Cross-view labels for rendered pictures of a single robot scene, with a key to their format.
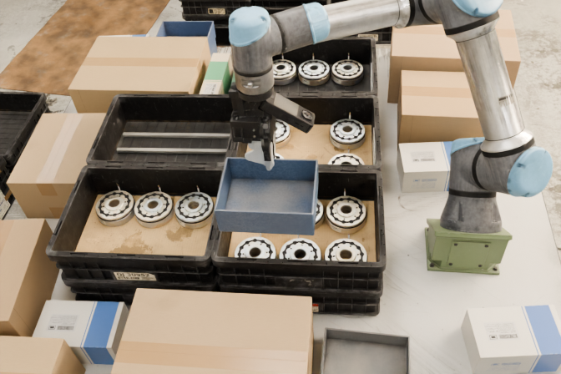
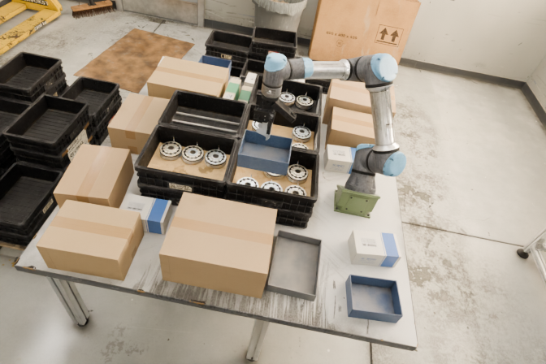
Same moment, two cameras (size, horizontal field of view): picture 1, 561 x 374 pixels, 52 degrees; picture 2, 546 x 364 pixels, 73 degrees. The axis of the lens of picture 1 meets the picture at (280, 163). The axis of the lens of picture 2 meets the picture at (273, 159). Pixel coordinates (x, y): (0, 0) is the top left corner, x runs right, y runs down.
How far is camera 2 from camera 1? 36 cm
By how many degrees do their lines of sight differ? 7
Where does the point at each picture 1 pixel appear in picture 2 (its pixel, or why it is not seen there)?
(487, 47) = (384, 97)
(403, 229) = (323, 189)
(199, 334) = (217, 218)
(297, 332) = (268, 225)
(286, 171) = (275, 142)
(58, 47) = (121, 59)
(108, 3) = (155, 39)
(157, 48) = (200, 69)
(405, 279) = (322, 213)
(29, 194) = (119, 136)
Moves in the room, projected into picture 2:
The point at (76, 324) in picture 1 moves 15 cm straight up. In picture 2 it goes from (143, 208) to (139, 185)
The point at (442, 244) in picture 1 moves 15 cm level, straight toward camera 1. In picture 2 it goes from (344, 197) to (336, 219)
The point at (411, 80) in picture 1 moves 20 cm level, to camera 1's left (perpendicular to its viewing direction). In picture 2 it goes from (338, 112) to (305, 109)
